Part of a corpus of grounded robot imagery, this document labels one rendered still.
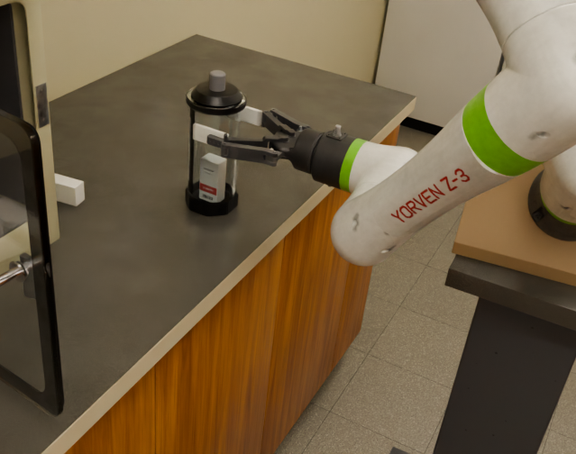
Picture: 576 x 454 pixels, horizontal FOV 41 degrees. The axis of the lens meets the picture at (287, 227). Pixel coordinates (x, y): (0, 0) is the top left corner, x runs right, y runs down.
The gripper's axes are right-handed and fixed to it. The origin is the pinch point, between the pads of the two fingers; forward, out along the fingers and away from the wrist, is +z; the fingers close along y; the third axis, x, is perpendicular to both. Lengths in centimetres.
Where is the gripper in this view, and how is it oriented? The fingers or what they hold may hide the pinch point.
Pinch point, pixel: (220, 122)
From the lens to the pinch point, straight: 140.8
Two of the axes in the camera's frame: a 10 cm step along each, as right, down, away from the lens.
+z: -8.8, -3.2, 3.4
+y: -4.6, 4.5, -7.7
